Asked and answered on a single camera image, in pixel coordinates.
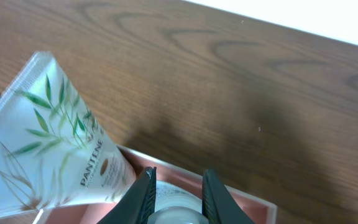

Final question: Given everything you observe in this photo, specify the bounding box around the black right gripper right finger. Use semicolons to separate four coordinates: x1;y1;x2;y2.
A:
202;169;254;224

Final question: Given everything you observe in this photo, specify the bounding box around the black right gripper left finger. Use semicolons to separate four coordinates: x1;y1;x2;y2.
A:
98;167;157;224

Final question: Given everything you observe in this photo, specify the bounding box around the blue Dettol foam pump bottle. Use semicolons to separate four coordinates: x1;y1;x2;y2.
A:
147;180;209;224

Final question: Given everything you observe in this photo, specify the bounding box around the white Pantene tube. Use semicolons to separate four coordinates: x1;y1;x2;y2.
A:
0;52;136;218

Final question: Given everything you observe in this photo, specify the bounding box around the cream box with pink interior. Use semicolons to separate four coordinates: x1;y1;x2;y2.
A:
34;146;277;224

